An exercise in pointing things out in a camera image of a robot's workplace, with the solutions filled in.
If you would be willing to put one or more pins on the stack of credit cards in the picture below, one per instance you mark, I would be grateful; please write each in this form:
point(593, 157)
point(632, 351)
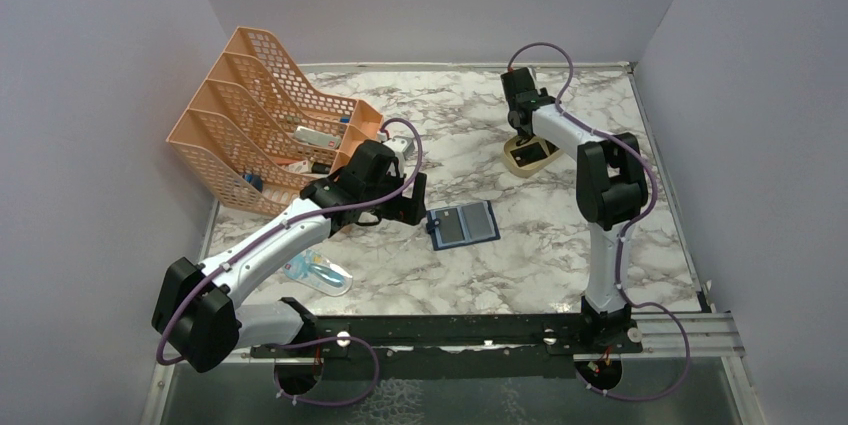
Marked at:
point(529, 154)

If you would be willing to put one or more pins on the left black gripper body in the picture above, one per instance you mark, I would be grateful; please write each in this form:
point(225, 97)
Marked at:
point(397, 209)

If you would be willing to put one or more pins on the small black item in organizer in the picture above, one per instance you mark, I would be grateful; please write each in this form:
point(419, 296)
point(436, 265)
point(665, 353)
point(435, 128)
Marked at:
point(320, 168)

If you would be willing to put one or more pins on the clear blister pack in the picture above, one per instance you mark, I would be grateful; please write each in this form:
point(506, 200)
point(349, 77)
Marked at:
point(312, 269)

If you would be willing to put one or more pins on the white grey eraser box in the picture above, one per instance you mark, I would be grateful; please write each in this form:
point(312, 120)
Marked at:
point(316, 138)

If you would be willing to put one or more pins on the orange plastic file organizer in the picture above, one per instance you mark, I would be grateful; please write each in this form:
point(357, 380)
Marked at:
point(242, 118)

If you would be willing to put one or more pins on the blue item in organizer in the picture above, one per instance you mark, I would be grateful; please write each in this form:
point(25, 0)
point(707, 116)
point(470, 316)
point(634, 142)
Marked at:
point(254, 180)

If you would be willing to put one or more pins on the black credit card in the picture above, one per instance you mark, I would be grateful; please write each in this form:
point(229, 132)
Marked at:
point(450, 226)
point(478, 221)

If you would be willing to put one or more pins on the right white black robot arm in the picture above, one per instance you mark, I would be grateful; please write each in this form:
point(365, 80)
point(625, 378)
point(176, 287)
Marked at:
point(611, 191)

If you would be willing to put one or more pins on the black mounting rail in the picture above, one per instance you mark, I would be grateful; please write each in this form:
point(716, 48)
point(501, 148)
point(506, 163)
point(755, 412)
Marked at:
point(430, 347)

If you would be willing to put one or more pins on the beige oval tray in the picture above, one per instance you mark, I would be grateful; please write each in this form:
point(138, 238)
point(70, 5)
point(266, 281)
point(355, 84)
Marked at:
point(518, 141)

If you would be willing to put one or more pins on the dark blue card holder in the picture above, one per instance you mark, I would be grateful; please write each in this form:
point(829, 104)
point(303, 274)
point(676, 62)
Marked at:
point(464, 226)

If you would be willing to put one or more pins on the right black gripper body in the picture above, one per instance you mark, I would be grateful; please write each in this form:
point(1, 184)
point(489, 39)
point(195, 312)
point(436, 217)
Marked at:
point(511, 122)

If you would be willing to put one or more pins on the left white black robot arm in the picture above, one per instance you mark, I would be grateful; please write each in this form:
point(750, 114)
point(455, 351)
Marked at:
point(200, 312)

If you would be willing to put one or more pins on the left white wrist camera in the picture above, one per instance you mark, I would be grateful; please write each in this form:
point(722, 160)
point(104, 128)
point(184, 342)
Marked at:
point(403, 147)

